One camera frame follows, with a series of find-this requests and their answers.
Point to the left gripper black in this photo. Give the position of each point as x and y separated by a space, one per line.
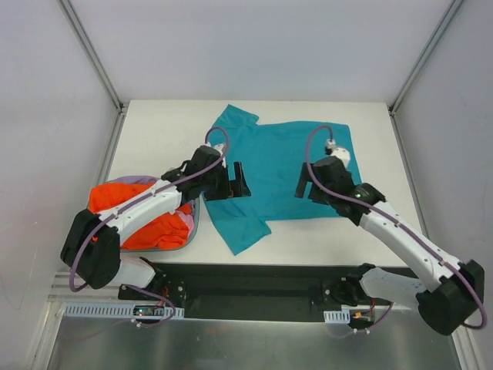
222 189

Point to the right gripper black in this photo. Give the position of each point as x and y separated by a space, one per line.
312 185

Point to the teal t shirt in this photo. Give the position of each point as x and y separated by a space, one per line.
271 156

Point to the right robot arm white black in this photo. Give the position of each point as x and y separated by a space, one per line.
445 291

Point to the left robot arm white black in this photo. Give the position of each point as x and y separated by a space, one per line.
92 247

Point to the pink garment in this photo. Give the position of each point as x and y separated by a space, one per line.
181 221

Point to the orange t shirt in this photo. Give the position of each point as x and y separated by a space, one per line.
159 199

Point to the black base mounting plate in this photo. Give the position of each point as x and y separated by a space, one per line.
267 292

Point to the grey laundry basket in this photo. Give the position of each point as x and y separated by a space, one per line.
157 234

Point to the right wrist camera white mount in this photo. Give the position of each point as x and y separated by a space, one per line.
332 149

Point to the right grey cable duct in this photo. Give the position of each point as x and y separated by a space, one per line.
341 317

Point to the grey cable duct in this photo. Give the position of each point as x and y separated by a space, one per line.
341 317
127 311

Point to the left grey cable duct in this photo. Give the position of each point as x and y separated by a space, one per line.
127 311

